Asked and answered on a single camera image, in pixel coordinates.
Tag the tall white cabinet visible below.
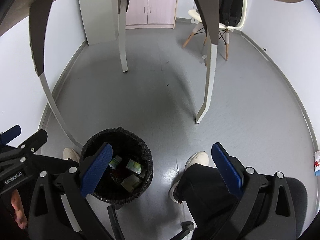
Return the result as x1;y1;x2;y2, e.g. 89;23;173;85
79;0;118;46

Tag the green white carton box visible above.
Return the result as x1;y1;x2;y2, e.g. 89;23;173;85
109;156;142;192

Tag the person's right white shoe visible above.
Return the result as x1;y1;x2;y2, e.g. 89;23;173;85
168;151;210;203

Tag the black trash bin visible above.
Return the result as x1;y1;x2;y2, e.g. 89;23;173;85
80;126;153;205

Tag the white chair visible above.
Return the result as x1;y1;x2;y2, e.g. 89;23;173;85
182;0;248;61

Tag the person's left hand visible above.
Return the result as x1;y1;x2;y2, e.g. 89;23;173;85
10;189;28;230

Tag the person's white shoe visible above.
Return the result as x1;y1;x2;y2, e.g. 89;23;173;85
62;147;80;164
168;151;210;203

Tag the person's left white shoe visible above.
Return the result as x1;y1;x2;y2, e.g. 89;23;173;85
62;147;80;164

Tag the person's left black leg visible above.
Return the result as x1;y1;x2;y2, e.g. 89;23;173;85
1;155;84;239

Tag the red white packet on floor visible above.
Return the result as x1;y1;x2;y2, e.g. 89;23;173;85
314;151;320;176

